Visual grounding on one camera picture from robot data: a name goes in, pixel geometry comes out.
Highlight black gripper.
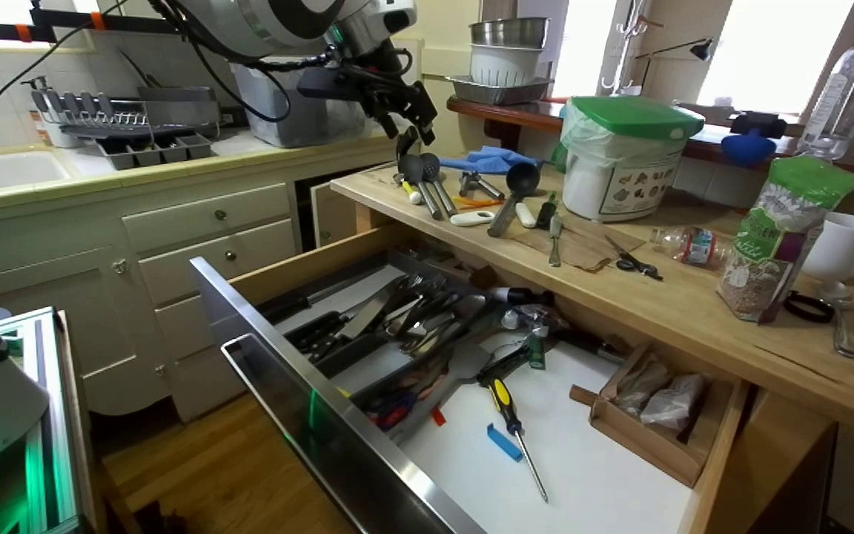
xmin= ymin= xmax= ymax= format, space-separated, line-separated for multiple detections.
xmin=348 ymin=55 xmax=443 ymax=162

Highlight black slotted spatula steel handle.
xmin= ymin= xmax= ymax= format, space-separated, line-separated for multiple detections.
xmin=416 ymin=148 xmax=461 ymax=222

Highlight wooden drawer steel front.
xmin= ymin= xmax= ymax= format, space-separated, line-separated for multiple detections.
xmin=186 ymin=217 xmax=754 ymax=534

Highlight metal tongs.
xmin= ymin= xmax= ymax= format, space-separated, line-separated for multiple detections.
xmin=458 ymin=168 xmax=511 ymax=208

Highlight blue cloth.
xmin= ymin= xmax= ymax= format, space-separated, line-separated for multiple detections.
xmin=432 ymin=142 xmax=539 ymax=182

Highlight steel tray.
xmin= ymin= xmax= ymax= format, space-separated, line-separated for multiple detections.
xmin=443 ymin=74 xmax=557 ymax=110

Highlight orange yellow peeler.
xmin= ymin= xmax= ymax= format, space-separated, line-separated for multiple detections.
xmin=455 ymin=194 xmax=505 ymax=215

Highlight white bottle opener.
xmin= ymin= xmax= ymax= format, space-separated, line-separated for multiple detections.
xmin=449 ymin=208 xmax=502 ymax=231

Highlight dark wooden shelf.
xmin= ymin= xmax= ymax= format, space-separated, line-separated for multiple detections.
xmin=443 ymin=92 xmax=854 ymax=197

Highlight white bowl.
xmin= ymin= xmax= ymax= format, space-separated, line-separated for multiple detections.
xmin=465 ymin=43 xmax=551 ymax=92

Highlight clear plastic storage container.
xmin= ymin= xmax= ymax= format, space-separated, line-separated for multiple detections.
xmin=229 ymin=56 xmax=376 ymax=151

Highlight steel bowl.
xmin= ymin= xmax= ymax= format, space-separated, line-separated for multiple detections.
xmin=465 ymin=15 xmax=551 ymax=52

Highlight small silver metal utensil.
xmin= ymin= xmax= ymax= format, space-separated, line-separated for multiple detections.
xmin=542 ymin=212 xmax=569 ymax=270

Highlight green-lidded plastic container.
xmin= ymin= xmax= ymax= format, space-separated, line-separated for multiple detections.
xmin=551 ymin=92 xmax=708 ymax=225

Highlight white kitchen cabinet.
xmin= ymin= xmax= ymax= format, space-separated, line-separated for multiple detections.
xmin=0 ymin=128 xmax=409 ymax=429

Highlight grey cutlery tray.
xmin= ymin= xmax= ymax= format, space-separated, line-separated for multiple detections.
xmin=252 ymin=248 xmax=557 ymax=426

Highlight small green tube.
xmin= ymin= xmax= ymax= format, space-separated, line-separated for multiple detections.
xmin=523 ymin=325 xmax=551 ymax=374

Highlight small black scissors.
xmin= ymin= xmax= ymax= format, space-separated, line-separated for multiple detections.
xmin=603 ymin=231 xmax=667 ymax=286

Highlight grey dish rack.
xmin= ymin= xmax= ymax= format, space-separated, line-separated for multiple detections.
xmin=17 ymin=74 xmax=226 ymax=174

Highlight small clear jar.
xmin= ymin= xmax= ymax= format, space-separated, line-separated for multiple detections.
xmin=649 ymin=222 xmax=725 ymax=274

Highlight blue plastic clip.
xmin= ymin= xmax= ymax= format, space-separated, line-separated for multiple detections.
xmin=484 ymin=423 xmax=527 ymax=467

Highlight blue rounded object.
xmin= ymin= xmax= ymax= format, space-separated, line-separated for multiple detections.
xmin=717 ymin=128 xmax=784 ymax=169

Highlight crumpled grey packet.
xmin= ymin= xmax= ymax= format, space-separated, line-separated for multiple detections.
xmin=613 ymin=354 xmax=676 ymax=418
xmin=637 ymin=372 xmax=714 ymax=439

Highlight black rounded object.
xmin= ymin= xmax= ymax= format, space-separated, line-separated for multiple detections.
xmin=726 ymin=110 xmax=793 ymax=141

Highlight snack bag green top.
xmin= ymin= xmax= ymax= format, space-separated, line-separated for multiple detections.
xmin=713 ymin=156 xmax=854 ymax=329

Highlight small wooden box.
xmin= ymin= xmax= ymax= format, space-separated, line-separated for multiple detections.
xmin=566 ymin=341 xmax=739 ymax=494

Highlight clear plastic bottle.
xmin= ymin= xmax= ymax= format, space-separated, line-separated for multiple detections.
xmin=796 ymin=0 xmax=854 ymax=168

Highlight white mug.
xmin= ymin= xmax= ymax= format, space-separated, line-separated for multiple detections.
xmin=797 ymin=212 xmax=854 ymax=286

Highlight wooden kitchen island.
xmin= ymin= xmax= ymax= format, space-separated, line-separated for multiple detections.
xmin=306 ymin=162 xmax=854 ymax=534

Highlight steel scoop yellow handle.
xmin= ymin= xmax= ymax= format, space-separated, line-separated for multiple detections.
xmin=388 ymin=169 xmax=427 ymax=208

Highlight black spoon steel handle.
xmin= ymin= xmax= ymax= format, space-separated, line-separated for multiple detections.
xmin=397 ymin=151 xmax=449 ymax=222

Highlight black ladle steel handle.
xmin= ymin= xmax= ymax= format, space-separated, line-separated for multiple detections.
xmin=484 ymin=162 xmax=547 ymax=242

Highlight red blue handled scissors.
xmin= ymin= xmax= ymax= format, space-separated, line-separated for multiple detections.
xmin=366 ymin=387 xmax=450 ymax=433

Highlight black ring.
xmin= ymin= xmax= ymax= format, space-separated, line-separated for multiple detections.
xmin=781 ymin=288 xmax=839 ymax=326

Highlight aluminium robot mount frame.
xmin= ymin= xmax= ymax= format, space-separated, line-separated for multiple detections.
xmin=0 ymin=303 xmax=90 ymax=534

